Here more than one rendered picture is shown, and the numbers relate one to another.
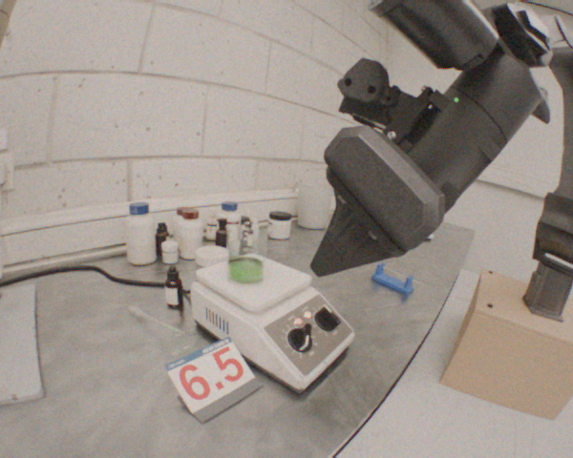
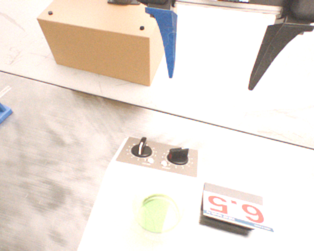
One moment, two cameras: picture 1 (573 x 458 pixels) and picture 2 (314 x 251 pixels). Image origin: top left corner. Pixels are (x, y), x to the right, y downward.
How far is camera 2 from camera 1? 0.40 m
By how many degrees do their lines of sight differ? 91
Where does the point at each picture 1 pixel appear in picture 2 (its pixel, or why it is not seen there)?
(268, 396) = (210, 174)
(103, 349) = not seen: outside the picture
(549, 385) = not seen: hidden behind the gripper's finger
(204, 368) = (239, 213)
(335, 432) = (213, 132)
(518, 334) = not seen: hidden behind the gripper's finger
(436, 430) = (190, 86)
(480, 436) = (189, 66)
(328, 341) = (157, 146)
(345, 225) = (275, 49)
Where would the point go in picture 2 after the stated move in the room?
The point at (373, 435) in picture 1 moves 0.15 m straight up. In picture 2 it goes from (205, 114) to (224, 52)
